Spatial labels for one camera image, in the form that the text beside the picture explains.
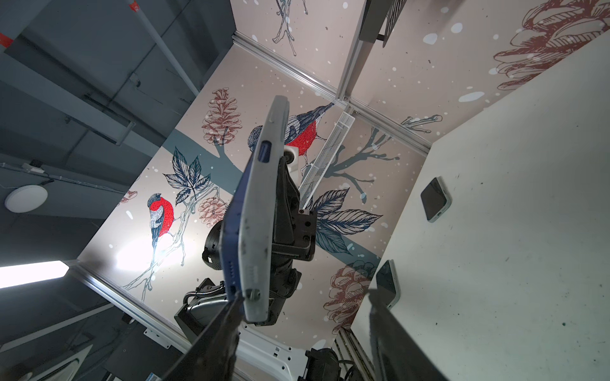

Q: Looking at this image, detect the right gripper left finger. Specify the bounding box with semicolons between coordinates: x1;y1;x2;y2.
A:
161;292;244;381

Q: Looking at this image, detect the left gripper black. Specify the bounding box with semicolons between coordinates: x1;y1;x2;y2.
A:
268;157;317;325

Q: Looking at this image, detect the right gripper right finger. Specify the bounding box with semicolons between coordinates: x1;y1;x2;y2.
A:
368;289;447;381

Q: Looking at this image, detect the light blue phone case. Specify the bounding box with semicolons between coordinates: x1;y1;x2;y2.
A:
238;95;289;323

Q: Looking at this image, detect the blue phone black screen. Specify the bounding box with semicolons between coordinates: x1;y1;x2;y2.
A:
220;152;256;302

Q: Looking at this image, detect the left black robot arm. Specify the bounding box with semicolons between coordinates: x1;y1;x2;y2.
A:
165;157;341;380

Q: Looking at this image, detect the black phone near left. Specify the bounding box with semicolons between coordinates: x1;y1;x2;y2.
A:
375;260;400;309

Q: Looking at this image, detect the black phone far left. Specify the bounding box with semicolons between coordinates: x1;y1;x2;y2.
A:
420;177;452;223

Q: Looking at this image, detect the ceiling round lamp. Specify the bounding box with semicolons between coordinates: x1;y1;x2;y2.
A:
4;185;49;214

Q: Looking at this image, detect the white wire wall basket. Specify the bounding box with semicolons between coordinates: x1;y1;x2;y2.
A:
299;112;355;210

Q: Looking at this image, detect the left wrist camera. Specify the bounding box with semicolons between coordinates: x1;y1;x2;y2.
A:
284;145;302;187

